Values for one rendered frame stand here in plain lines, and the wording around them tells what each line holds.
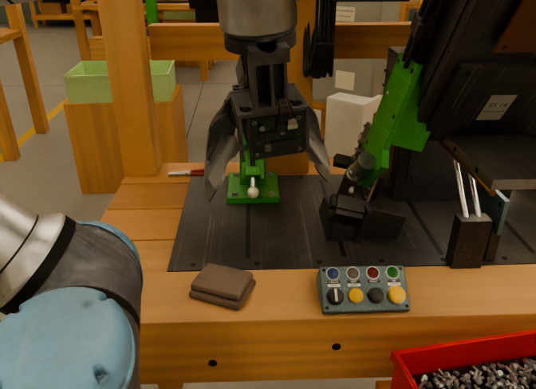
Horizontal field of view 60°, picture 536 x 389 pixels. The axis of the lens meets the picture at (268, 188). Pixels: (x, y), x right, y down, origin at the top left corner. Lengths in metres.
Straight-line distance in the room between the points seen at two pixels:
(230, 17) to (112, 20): 0.82
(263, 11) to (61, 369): 0.33
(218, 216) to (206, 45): 0.48
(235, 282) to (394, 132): 0.41
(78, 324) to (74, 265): 0.09
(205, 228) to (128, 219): 0.21
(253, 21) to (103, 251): 0.29
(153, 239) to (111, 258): 0.54
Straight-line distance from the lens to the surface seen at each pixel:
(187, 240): 1.01
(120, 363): 0.42
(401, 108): 0.90
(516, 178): 0.83
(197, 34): 1.31
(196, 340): 0.84
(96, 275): 0.51
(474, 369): 0.83
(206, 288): 0.83
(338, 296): 0.81
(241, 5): 0.43
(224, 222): 1.06
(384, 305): 0.83
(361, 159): 0.92
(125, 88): 1.28
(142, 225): 1.12
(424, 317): 0.86
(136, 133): 1.31
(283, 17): 0.44
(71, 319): 0.44
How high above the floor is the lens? 1.46
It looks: 27 degrees down
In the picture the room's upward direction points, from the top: straight up
